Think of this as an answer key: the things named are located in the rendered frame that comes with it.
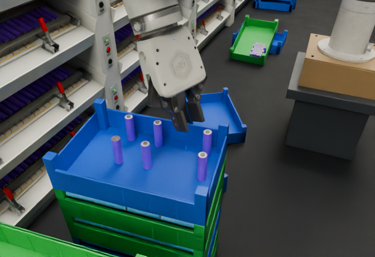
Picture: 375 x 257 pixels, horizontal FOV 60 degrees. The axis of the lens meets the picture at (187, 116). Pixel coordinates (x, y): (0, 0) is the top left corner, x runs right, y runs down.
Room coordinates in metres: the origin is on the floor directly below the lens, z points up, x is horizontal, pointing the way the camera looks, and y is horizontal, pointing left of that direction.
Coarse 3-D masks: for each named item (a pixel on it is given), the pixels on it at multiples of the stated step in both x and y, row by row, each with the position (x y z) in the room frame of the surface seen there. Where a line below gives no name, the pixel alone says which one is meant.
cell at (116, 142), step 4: (116, 136) 0.48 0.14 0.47; (112, 140) 0.47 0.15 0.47; (116, 140) 0.47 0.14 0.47; (120, 140) 0.48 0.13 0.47; (112, 144) 0.47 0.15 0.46; (116, 144) 0.47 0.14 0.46; (120, 144) 0.48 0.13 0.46; (116, 148) 0.47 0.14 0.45; (120, 148) 0.47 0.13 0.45; (116, 152) 0.47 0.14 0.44; (120, 152) 0.47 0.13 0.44; (116, 156) 0.47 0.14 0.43; (120, 156) 0.47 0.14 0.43; (116, 160) 0.47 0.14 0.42; (120, 160) 0.47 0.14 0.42
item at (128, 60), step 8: (184, 8) 1.60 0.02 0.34; (184, 16) 1.60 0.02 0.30; (128, 24) 1.35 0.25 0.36; (184, 24) 1.56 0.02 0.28; (120, 32) 1.27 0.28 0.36; (128, 32) 1.29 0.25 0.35; (120, 40) 1.22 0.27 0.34; (128, 40) 1.23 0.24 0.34; (136, 40) 1.28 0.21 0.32; (120, 48) 1.17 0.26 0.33; (128, 48) 1.21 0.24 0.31; (136, 48) 1.22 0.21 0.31; (120, 56) 1.14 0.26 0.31; (128, 56) 1.16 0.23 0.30; (136, 56) 1.18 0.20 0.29; (120, 64) 1.04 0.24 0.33; (128, 64) 1.11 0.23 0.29; (136, 64) 1.16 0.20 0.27; (120, 72) 1.05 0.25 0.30; (128, 72) 1.11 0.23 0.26
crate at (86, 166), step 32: (96, 128) 0.57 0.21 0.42; (192, 128) 0.54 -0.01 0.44; (224, 128) 0.50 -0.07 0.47; (64, 160) 0.46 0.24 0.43; (96, 160) 0.48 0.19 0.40; (128, 160) 0.48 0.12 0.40; (160, 160) 0.48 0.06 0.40; (192, 160) 0.48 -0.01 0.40; (96, 192) 0.39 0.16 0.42; (128, 192) 0.37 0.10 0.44; (160, 192) 0.40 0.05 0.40; (192, 192) 0.40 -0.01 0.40
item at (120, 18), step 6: (114, 12) 1.04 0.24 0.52; (120, 12) 1.12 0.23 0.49; (126, 12) 1.14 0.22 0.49; (114, 18) 1.07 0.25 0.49; (120, 18) 1.09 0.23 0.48; (126, 18) 1.13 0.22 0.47; (114, 24) 1.06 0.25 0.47; (120, 24) 1.10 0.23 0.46; (126, 24) 1.14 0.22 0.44; (114, 30) 1.07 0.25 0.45
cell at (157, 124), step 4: (156, 120) 0.54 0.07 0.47; (156, 124) 0.53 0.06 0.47; (160, 124) 0.53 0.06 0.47; (156, 128) 0.52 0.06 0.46; (160, 128) 0.53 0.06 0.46; (156, 132) 0.52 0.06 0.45; (160, 132) 0.53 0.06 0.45; (156, 136) 0.52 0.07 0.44; (160, 136) 0.52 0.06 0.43; (156, 140) 0.52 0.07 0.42; (160, 140) 0.52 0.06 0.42; (156, 144) 0.52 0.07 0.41; (160, 144) 0.52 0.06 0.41
